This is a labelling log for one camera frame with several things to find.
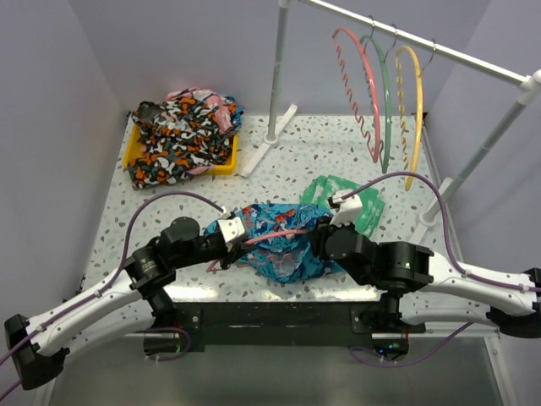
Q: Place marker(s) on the white clothes rack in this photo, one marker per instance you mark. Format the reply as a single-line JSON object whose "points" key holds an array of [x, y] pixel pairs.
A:
{"points": [[529, 84]]}

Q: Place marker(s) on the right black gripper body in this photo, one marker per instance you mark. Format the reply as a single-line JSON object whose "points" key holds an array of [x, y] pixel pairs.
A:
{"points": [[324, 226]]}

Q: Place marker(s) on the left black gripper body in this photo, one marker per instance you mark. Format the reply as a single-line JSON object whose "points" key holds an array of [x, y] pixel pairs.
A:
{"points": [[225, 252]]}

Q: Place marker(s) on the camouflage pattern clothes pile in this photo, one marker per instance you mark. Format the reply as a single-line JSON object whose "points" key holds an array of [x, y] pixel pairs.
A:
{"points": [[183, 136]]}

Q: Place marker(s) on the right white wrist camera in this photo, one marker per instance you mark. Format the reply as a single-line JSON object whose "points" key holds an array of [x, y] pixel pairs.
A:
{"points": [[347, 207]]}

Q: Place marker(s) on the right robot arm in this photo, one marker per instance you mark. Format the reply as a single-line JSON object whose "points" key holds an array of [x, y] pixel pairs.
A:
{"points": [[419, 285]]}

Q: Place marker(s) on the green plastic hanger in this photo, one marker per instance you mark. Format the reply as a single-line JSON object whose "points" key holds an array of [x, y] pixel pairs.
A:
{"points": [[385, 144]]}

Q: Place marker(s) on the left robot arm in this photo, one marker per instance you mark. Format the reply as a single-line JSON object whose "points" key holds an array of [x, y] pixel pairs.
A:
{"points": [[39, 345]]}

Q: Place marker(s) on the blue shark print shorts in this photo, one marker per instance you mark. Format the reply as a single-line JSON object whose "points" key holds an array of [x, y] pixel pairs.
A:
{"points": [[289, 258]]}

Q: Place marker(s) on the yellow plastic tray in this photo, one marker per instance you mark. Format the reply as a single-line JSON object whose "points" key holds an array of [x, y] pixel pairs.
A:
{"points": [[134, 150]]}

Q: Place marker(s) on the yellow plastic hanger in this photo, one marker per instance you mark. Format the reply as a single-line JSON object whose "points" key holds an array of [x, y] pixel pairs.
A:
{"points": [[411, 125]]}

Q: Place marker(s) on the black mounting base plate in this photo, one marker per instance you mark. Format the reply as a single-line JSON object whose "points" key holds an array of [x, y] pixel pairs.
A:
{"points": [[281, 323]]}

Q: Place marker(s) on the green tie-dye shorts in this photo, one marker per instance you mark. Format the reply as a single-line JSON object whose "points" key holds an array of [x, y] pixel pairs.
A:
{"points": [[323, 187]]}

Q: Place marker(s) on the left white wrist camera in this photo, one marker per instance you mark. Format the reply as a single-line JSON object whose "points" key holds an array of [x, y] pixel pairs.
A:
{"points": [[233, 230]]}

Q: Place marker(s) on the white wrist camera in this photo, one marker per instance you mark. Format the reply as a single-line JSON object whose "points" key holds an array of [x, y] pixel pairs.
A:
{"points": [[347, 207], [233, 230]]}

